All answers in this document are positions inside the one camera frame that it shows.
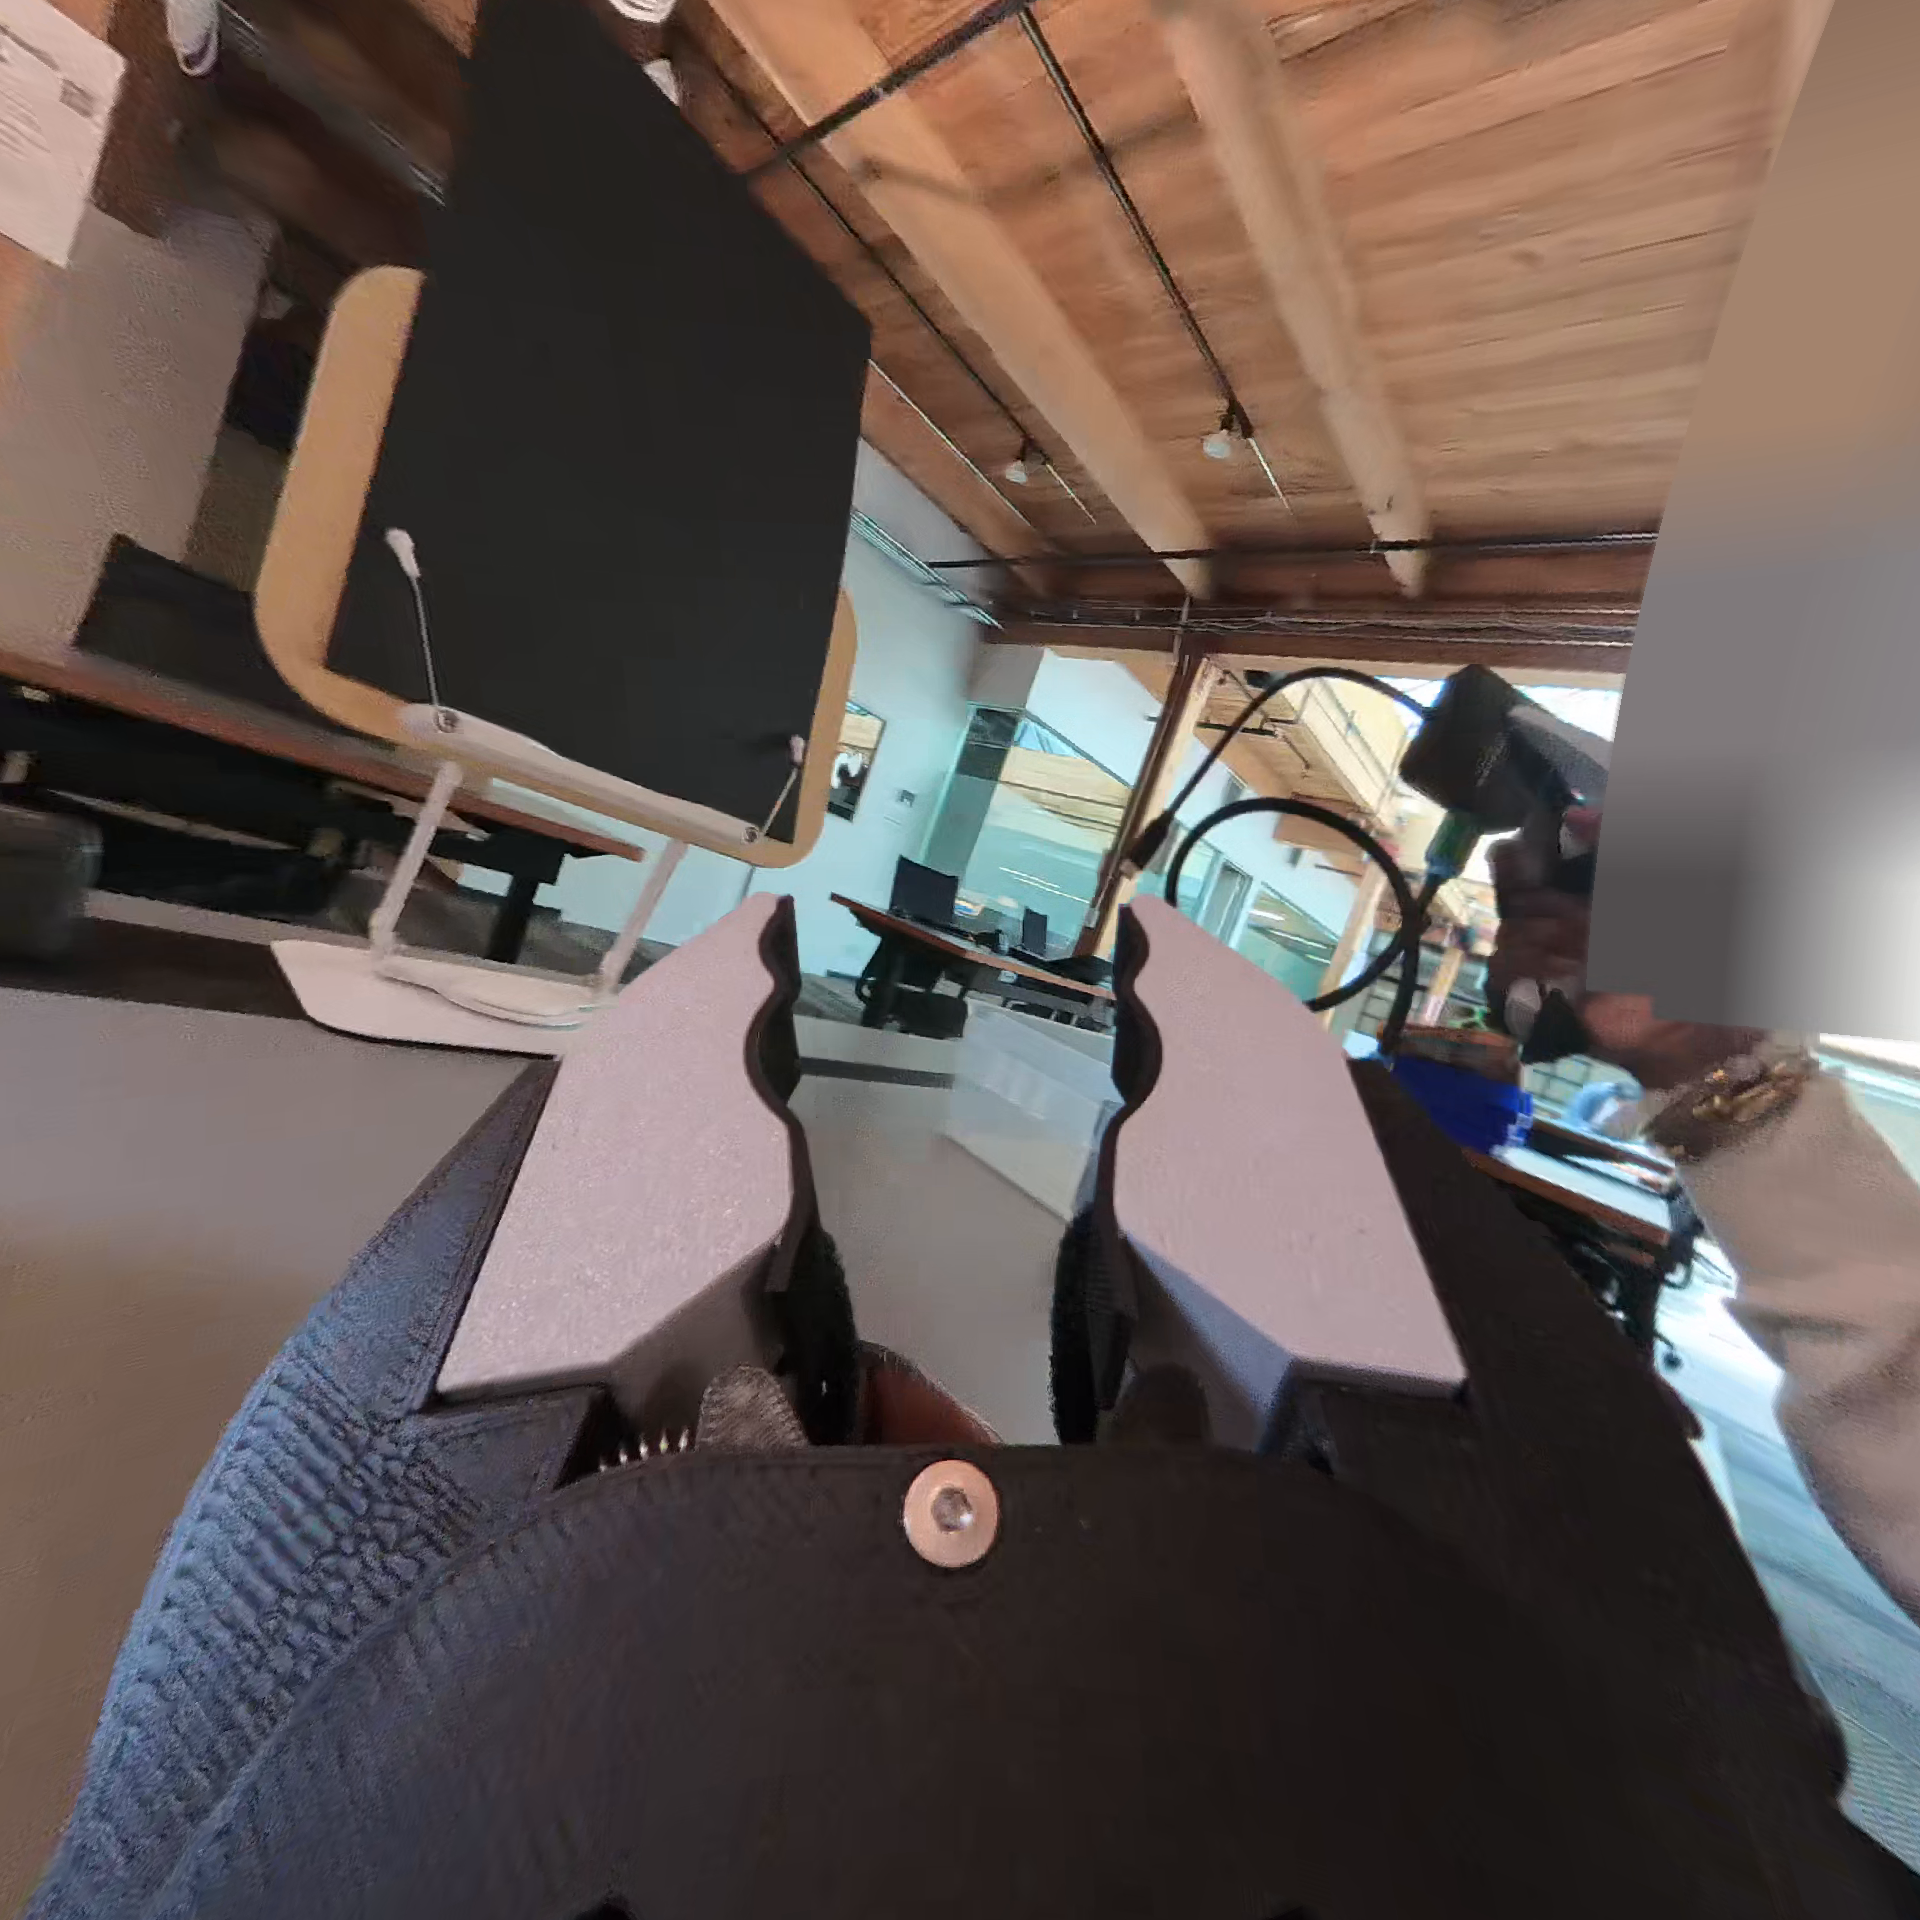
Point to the person's left hand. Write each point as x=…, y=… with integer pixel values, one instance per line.
x=921, y=1412

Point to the black sheet wooden board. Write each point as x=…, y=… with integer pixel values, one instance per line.
x=600, y=376

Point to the ceiling spot lamp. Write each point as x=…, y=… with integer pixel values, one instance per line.
x=1223, y=437
x=1022, y=469

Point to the blue plastic bin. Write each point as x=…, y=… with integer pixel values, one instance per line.
x=1463, y=1102

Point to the grey desk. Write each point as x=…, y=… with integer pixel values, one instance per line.
x=225, y=1200

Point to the white paper sign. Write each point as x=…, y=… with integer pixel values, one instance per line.
x=52, y=135

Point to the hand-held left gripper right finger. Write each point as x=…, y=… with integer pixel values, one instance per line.
x=1276, y=1200

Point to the clear plastic bin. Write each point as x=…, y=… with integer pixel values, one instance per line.
x=1020, y=1110

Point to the wooden table black legs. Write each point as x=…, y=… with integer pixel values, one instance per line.
x=225, y=728

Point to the wooden office table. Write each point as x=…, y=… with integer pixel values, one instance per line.
x=960, y=937

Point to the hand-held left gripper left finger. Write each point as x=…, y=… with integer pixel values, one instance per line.
x=628, y=1184

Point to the door window sign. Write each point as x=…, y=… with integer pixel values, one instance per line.
x=856, y=764

